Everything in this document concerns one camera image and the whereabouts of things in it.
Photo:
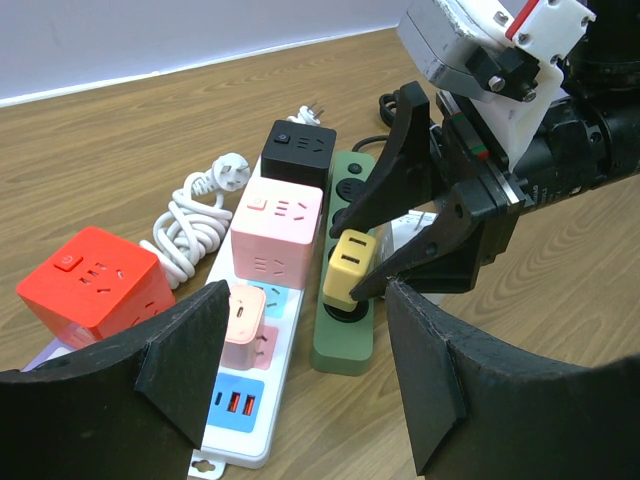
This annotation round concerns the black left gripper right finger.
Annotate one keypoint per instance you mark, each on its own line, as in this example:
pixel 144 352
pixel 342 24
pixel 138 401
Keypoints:
pixel 477 407

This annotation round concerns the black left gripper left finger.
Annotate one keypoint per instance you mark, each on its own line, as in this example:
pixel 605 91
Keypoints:
pixel 133 406

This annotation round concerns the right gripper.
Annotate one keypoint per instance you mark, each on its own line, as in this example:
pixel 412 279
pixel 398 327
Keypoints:
pixel 568 155

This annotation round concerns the white cube adapter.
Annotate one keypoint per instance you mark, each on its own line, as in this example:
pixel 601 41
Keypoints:
pixel 393 235

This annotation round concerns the yellow green charger plug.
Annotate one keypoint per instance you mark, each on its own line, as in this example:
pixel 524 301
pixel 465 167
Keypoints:
pixel 349 263

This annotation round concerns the purple power strip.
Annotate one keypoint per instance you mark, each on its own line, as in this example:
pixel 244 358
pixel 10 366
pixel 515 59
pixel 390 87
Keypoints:
pixel 53 350

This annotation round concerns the red cube socket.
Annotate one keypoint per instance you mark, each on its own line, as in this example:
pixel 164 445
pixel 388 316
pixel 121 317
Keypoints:
pixel 95 286

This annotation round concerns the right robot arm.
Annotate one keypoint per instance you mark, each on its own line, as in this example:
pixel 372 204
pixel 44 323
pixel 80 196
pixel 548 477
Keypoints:
pixel 601 73

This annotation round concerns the black cube adapter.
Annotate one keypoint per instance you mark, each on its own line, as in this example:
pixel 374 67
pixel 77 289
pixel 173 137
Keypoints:
pixel 298 153

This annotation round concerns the green power strip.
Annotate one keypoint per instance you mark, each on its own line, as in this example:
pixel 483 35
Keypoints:
pixel 343 331

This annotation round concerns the pink orange charger cube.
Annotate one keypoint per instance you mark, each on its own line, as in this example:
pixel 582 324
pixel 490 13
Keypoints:
pixel 245 327

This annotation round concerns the pink cube socket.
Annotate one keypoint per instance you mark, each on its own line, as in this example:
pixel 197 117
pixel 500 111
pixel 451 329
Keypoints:
pixel 273 232

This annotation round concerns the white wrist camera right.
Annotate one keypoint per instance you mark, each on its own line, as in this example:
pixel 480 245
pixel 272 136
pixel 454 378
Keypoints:
pixel 509 66

